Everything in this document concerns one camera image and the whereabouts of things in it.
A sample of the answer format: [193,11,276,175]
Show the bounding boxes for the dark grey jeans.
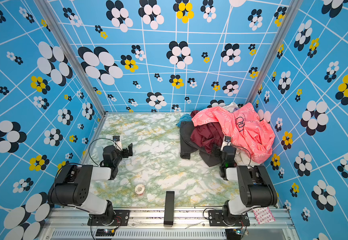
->
[180,122,222,167]

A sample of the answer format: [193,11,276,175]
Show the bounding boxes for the aluminium corner post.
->
[245,0,303,104]
[34,1,106,118]

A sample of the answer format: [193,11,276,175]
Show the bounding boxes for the pink patterned packet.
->
[253,207,276,225]

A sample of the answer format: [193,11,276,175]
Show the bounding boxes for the clear tape roll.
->
[135,184,146,196]

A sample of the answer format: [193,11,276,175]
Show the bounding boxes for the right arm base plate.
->
[205,209,250,228]

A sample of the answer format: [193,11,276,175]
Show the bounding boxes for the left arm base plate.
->
[87,209,131,227]

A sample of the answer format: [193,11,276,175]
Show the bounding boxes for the black rectangular box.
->
[164,191,175,226]

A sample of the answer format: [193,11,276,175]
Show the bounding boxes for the pink patterned cloth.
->
[192,103,276,164]

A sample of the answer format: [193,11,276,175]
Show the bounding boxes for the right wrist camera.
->
[221,136,232,151]

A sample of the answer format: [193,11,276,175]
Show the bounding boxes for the maroon cloth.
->
[191,111,225,154]

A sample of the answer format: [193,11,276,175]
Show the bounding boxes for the right circuit board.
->
[225,229,245,240]

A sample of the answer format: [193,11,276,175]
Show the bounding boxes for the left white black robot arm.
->
[48,144,133,221]

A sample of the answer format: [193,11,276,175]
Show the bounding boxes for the left circuit board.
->
[95,229,114,238]

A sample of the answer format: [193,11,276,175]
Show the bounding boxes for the circuit board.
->
[225,229,245,240]
[95,229,114,238]

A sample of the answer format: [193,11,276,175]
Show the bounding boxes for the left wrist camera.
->
[112,135,122,151]

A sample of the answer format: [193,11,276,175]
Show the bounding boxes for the left aluminium corner post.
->
[34,1,106,118]

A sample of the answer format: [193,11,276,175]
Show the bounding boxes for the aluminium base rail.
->
[37,206,300,240]

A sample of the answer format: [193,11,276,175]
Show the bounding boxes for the teal cloth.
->
[177,114,192,128]

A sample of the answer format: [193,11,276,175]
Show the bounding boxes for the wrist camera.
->
[221,136,232,151]
[112,135,122,151]

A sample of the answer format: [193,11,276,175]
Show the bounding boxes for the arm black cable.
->
[87,137,115,167]
[231,145,253,166]

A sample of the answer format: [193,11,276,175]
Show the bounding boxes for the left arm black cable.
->
[87,137,115,167]

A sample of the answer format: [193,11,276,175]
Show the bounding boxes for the white cloth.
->
[223,102,239,113]

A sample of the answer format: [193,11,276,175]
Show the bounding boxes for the right aluminium corner post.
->
[245,0,303,104]

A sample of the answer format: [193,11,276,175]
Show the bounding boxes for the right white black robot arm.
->
[220,146,278,218]

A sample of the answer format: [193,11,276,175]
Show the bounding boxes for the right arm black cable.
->
[231,145,253,166]

